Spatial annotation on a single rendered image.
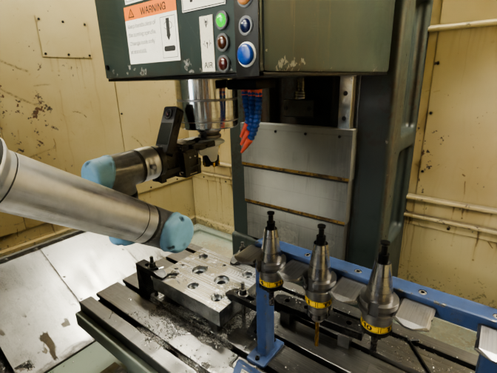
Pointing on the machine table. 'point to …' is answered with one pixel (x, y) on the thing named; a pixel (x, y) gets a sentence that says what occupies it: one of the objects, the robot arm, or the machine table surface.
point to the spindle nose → (207, 103)
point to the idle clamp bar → (288, 313)
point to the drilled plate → (197, 304)
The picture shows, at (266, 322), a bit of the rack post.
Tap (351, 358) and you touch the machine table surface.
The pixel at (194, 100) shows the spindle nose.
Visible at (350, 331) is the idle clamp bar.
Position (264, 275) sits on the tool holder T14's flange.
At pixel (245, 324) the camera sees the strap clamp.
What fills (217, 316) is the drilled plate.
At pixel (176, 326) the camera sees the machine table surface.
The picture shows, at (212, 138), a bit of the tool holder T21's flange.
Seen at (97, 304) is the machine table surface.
